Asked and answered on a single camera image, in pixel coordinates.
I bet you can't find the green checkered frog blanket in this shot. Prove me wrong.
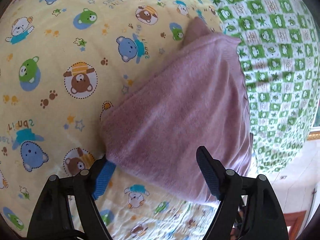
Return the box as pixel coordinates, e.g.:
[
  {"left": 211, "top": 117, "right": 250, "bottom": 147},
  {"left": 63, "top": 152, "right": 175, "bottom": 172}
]
[{"left": 211, "top": 0, "right": 319, "bottom": 172}]

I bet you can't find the purple knitted garment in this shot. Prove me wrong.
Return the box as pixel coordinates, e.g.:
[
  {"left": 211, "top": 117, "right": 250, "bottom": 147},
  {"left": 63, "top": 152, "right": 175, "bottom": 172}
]
[{"left": 100, "top": 18, "right": 253, "bottom": 205}]

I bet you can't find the yellow bear print quilt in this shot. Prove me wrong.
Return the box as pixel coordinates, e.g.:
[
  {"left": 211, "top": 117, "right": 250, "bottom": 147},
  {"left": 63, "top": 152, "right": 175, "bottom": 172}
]
[{"left": 1, "top": 0, "right": 240, "bottom": 237}]

